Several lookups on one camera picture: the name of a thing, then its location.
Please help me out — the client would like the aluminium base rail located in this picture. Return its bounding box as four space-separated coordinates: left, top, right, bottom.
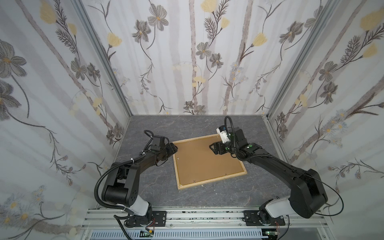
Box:
77 207 334 240

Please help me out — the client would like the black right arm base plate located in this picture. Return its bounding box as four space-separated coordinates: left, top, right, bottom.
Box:
243 210 286 227

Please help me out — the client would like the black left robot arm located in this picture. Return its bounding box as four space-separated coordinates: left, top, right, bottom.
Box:
94 136 178 217

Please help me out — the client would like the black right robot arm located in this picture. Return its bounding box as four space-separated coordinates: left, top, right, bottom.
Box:
210 126 328 225

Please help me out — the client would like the black corrugated left cable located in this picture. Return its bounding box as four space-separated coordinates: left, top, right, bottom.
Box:
93 158 136 240

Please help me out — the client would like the aluminium corner post right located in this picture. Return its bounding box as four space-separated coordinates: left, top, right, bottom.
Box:
266 0 340 120

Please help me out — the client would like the brown wooden backing board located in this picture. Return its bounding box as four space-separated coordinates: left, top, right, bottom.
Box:
174 135 244 186

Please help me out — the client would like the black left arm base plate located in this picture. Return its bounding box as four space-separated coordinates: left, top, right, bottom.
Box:
124 210 167 228

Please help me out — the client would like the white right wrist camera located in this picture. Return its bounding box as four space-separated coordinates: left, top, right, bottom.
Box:
216 125 231 144

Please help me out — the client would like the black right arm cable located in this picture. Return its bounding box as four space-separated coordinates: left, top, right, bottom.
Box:
275 170 345 240

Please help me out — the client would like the light wooden picture frame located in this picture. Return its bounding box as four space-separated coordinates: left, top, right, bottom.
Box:
171 133 248 190

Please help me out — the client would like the aluminium corner post left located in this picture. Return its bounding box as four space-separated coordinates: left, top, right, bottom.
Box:
71 0 133 120

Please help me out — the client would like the white slotted cable duct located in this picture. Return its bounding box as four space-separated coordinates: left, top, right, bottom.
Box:
90 229 268 240

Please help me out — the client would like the aluminium corner post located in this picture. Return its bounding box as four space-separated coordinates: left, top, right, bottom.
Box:
71 0 133 120
266 0 340 120

